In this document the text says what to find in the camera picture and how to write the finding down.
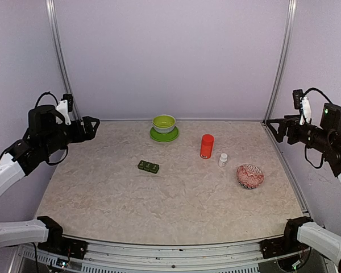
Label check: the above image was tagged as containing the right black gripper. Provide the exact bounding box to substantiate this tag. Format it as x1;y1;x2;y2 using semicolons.
267;113;334;152

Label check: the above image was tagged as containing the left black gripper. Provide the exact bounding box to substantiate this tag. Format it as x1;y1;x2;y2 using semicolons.
41;115;99;156

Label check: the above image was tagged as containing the green weekly pill organizer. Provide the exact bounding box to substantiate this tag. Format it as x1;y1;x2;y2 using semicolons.
138;160;160;173

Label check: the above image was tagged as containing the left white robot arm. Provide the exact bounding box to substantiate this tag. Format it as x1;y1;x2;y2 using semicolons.
0;94;100;255

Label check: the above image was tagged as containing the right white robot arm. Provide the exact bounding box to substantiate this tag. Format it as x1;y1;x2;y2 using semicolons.
265;88;341;272

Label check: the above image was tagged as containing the red patterned oval tin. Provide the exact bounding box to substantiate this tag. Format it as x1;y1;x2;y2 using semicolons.
236;164;264;189

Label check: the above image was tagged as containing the small white pill bottle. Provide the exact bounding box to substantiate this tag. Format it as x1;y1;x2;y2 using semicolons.
218;153;228;167

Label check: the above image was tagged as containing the green and white bowl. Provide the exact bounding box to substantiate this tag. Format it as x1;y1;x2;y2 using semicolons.
152;114;176;134

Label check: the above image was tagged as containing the green saucer plate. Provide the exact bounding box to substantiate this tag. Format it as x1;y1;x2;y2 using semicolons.
150;126;179;142

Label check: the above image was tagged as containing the red pill bottle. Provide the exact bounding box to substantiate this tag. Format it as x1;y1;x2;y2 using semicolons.
200;134;214;159

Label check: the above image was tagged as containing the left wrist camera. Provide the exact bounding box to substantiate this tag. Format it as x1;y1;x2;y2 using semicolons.
56;94;73;126

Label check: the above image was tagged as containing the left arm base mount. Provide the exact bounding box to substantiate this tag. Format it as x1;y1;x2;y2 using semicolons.
38;236;88;259

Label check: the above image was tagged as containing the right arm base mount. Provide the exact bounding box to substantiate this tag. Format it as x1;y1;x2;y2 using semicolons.
260;237;308;259

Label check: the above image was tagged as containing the right aluminium frame post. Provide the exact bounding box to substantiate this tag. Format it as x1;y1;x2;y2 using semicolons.
263;0;298;123

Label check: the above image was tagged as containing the aluminium frame post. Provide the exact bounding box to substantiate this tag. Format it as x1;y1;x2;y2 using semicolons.
44;0;82;123
263;0;298;123

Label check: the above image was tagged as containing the front aluminium rail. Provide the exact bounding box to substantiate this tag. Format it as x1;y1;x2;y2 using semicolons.
9;239;337;272

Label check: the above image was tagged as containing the left aluminium frame post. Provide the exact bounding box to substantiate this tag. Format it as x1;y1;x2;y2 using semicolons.
44;0;82;123

